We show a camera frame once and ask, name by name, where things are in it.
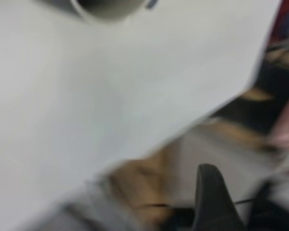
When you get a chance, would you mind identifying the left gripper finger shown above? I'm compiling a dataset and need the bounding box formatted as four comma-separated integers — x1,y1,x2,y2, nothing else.
194,163,246,231

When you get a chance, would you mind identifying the grey ceramic cup with handle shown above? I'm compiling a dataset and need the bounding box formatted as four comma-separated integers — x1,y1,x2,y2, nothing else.
36,0,159,25

